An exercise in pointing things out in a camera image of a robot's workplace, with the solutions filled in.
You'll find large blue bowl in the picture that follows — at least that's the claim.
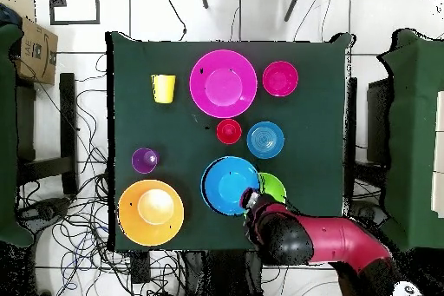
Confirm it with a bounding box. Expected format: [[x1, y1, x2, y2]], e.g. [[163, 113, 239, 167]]
[[199, 155, 261, 216]]

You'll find green bowl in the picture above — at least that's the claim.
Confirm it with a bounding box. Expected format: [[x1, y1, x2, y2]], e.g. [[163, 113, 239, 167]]
[[257, 172, 288, 205]]

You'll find ribbed blue bowl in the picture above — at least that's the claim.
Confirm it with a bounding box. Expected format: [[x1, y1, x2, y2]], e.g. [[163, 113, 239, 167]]
[[246, 121, 285, 160]]

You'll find red cup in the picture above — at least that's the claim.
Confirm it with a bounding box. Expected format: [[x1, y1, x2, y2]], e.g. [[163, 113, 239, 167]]
[[216, 118, 243, 145]]

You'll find large orange bowl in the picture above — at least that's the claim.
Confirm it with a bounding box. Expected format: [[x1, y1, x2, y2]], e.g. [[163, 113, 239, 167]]
[[117, 179, 186, 247]]

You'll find purple cup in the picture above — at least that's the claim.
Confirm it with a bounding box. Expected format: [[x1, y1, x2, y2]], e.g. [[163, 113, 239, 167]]
[[131, 147, 160, 174]]

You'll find large pink bowl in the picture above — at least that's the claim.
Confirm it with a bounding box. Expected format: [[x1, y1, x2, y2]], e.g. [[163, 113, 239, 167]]
[[189, 49, 258, 119]]

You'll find dark green tablecloth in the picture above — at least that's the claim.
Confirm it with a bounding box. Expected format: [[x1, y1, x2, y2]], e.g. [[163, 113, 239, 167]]
[[105, 30, 356, 253]]

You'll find small crimson bowl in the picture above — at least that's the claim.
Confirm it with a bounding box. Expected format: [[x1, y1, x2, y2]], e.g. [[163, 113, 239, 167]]
[[262, 60, 299, 98]]

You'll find black power adapter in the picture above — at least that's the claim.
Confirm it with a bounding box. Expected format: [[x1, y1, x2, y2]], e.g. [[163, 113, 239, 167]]
[[130, 252, 151, 284]]

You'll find yellow cup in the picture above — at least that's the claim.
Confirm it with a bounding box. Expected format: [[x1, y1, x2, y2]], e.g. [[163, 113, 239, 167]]
[[150, 74, 177, 105]]

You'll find black chair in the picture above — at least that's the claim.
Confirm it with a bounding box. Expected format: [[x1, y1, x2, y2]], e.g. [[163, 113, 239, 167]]
[[366, 78, 395, 165]]

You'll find green clothed side table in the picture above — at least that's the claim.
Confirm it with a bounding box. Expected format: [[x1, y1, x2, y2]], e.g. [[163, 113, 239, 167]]
[[0, 23, 36, 248], [375, 28, 444, 255]]

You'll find cardboard box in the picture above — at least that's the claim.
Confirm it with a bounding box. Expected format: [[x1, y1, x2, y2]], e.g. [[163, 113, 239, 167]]
[[13, 16, 59, 86]]

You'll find black pedestal leg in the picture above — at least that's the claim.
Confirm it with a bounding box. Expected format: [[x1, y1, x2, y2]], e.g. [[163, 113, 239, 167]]
[[16, 197, 72, 227], [348, 200, 388, 227]]

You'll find tangle of cables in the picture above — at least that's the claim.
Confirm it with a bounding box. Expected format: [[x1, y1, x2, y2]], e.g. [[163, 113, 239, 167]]
[[16, 54, 181, 296]]

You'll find black cable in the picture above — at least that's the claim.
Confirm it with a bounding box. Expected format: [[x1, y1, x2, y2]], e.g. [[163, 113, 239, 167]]
[[162, 0, 188, 42]]

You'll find black stool frame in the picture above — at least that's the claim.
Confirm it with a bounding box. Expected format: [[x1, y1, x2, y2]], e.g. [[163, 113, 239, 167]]
[[15, 72, 79, 196]]

